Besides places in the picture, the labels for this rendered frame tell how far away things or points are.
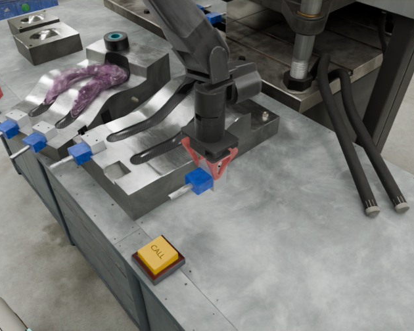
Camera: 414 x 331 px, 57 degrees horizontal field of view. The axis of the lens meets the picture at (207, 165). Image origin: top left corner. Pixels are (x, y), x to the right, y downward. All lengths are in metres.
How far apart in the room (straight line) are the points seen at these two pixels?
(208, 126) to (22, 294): 1.36
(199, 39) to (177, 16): 0.05
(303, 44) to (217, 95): 0.69
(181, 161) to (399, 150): 1.85
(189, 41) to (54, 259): 1.47
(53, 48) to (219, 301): 1.15
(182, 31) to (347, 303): 0.58
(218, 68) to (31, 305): 1.42
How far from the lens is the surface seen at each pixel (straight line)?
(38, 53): 1.59
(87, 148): 0.95
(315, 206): 0.95
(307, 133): 1.16
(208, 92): 0.65
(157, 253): 0.80
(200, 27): 0.61
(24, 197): 2.24
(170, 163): 0.90
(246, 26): 1.71
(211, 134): 0.70
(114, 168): 0.93
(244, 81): 0.70
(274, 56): 1.58
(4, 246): 2.06
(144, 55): 1.31
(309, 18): 1.25
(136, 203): 0.87
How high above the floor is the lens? 1.49
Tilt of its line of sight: 43 degrees down
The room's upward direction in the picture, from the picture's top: straight up
